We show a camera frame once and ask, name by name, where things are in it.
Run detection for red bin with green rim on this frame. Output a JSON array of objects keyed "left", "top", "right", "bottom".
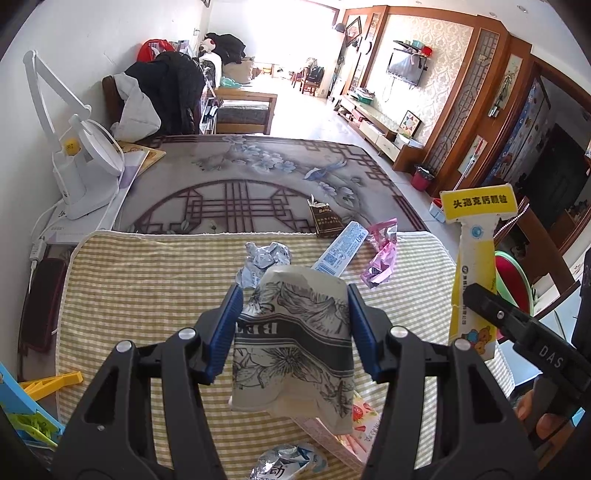
[{"left": 494, "top": 249, "right": 532, "bottom": 315}]

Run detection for white charger cable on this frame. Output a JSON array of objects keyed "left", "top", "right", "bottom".
[{"left": 21, "top": 198, "right": 65, "bottom": 342}]

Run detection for blue silver snack wrapper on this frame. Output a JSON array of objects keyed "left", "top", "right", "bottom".
[{"left": 249, "top": 443, "right": 328, "bottom": 480}]

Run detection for wooden sofa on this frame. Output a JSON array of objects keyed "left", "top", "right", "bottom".
[{"left": 215, "top": 88, "right": 278, "bottom": 136}]

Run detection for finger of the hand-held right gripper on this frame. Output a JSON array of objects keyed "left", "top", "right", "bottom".
[{"left": 462, "top": 282, "right": 585, "bottom": 393}]

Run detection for yellow picture book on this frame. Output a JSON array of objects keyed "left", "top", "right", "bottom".
[{"left": 117, "top": 141, "right": 167, "bottom": 174}]

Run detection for yellow white medicine box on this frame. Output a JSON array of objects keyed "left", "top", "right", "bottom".
[{"left": 438, "top": 184, "right": 515, "bottom": 361}]

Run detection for white desk lamp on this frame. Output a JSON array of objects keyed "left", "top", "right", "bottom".
[{"left": 23, "top": 50, "right": 126, "bottom": 221}]

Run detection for person's right hand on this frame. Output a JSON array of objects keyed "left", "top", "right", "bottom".
[{"left": 514, "top": 392, "right": 575, "bottom": 450}]

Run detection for grey patterned tablecloth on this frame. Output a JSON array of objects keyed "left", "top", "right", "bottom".
[{"left": 113, "top": 134, "right": 430, "bottom": 236}]

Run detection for dark wooden chair back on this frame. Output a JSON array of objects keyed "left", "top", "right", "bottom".
[{"left": 102, "top": 75, "right": 125, "bottom": 134}]

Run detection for pink foil wrapper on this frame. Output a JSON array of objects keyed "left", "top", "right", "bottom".
[{"left": 360, "top": 219, "right": 399, "bottom": 289}]

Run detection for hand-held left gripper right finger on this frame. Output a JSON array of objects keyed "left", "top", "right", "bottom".
[{"left": 347, "top": 282, "right": 541, "bottom": 480}]

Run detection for printed paper ball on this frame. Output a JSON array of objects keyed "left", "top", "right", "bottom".
[{"left": 235, "top": 241, "right": 294, "bottom": 289}]

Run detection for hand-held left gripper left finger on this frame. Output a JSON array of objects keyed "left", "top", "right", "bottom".
[{"left": 51, "top": 282, "right": 245, "bottom": 480}]

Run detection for red white mop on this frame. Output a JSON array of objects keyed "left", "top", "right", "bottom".
[{"left": 428, "top": 137, "right": 485, "bottom": 224}]

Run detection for white garment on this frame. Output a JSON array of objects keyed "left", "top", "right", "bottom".
[{"left": 111, "top": 73, "right": 162, "bottom": 143}]

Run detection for carved wooden chair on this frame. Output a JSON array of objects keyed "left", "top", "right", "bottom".
[{"left": 492, "top": 196, "right": 583, "bottom": 319}]

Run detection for yellow plastic clip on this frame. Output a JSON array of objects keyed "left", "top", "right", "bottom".
[{"left": 18, "top": 371, "right": 84, "bottom": 402}]

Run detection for red bag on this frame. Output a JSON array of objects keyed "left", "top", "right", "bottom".
[{"left": 136, "top": 39, "right": 169, "bottom": 63}]

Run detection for brown cigarette box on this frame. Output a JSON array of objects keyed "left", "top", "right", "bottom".
[{"left": 307, "top": 195, "right": 343, "bottom": 238}]

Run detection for wooden dining chairs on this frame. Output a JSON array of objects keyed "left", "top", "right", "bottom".
[{"left": 291, "top": 65, "right": 326, "bottom": 97}]

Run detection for wall shelf with bowls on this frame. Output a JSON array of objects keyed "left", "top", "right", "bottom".
[{"left": 392, "top": 39, "right": 432, "bottom": 58}]

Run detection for long television cabinet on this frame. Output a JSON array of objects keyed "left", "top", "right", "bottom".
[{"left": 336, "top": 92, "right": 426, "bottom": 174}]

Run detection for blue white biscuit box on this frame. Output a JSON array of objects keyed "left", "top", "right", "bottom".
[{"left": 310, "top": 220, "right": 370, "bottom": 278}]

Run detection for floral grey paper bag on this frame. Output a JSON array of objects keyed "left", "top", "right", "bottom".
[{"left": 228, "top": 265, "right": 356, "bottom": 435}]

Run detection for pink biscuit box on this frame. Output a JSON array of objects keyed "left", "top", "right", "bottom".
[{"left": 295, "top": 401, "right": 384, "bottom": 467}]

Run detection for small red waste bin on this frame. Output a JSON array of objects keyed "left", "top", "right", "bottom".
[{"left": 412, "top": 165, "right": 435, "bottom": 191}]

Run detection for blue printed door curtain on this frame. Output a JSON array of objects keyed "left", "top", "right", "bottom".
[{"left": 501, "top": 78, "right": 552, "bottom": 185}]

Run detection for diamond wall decoration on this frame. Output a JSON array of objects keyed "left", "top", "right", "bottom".
[{"left": 344, "top": 16, "right": 363, "bottom": 47}]

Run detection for picture book rack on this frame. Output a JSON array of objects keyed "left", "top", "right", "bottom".
[{"left": 198, "top": 76, "right": 221, "bottom": 134}]

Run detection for blue toy stand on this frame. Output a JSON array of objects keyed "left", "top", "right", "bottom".
[{"left": 0, "top": 360, "right": 65, "bottom": 450}]

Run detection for wall television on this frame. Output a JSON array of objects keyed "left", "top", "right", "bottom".
[{"left": 387, "top": 52, "right": 423, "bottom": 88}]

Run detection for black white plush toy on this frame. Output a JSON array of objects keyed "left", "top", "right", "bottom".
[{"left": 199, "top": 32, "right": 247, "bottom": 65}]

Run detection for dark red phone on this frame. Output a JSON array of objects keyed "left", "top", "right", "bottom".
[{"left": 17, "top": 257, "right": 70, "bottom": 354}]

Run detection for black jacket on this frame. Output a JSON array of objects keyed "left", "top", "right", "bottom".
[{"left": 124, "top": 51, "right": 206, "bottom": 137}]

